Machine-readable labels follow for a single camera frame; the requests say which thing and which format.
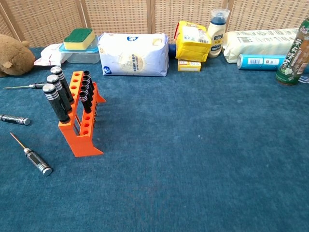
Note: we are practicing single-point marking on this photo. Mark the yellow snack package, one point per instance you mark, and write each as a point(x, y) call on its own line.
point(192, 46)

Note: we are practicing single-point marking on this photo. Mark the white pink wipes pack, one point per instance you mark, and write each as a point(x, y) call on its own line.
point(50, 55)

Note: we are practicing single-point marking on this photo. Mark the yellow green sponge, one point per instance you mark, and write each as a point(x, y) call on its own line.
point(78, 38)

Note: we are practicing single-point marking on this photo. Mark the brown plush toy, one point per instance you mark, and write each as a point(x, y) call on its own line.
point(14, 56)

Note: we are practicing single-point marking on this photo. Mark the green tea bottle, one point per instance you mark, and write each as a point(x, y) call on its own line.
point(293, 58)

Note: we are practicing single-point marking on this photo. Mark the small yellow box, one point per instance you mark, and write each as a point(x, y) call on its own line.
point(189, 66)

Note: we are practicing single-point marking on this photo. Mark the blue carpet table cover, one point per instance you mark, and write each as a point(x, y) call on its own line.
point(181, 149)

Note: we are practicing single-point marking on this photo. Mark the white paper roll pack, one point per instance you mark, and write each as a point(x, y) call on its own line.
point(258, 41)

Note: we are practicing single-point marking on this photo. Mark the thin black precision screwdriver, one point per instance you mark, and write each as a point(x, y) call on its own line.
point(36, 86)

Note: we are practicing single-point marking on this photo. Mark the wicker folding screen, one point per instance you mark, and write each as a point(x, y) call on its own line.
point(120, 17)

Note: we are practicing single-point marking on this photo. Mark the orange screwdriver rack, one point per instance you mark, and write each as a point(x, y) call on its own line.
point(83, 145)

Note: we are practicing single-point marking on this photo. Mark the mayonnaise bottle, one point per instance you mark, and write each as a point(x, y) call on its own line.
point(216, 38)

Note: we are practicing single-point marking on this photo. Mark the blue white can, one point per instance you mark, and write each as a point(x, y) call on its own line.
point(260, 62)

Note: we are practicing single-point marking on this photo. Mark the clear container with blue lid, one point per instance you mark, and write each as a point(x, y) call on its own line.
point(83, 56)

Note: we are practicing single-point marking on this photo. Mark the white blue-printed bag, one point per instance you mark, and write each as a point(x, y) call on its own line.
point(135, 55)

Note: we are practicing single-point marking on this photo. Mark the large black silver-capped screwdriver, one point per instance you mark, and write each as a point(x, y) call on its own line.
point(56, 104)
point(63, 81)
point(59, 88)

